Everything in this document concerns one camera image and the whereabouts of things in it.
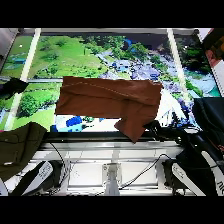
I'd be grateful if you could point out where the dark green garment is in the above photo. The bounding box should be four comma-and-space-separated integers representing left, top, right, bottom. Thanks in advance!
0, 121, 48, 183

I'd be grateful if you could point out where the brown garment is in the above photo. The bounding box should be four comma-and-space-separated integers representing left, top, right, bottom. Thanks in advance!
54, 75, 164, 144

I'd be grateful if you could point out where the black garment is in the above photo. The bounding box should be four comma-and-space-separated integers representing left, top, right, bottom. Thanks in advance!
191, 96, 224, 151

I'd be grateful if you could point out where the silver frame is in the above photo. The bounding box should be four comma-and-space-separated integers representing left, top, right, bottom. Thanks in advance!
0, 131, 203, 196

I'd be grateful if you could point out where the black cable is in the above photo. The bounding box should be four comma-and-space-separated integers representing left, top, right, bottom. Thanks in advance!
119, 153, 173, 189
49, 141, 70, 190

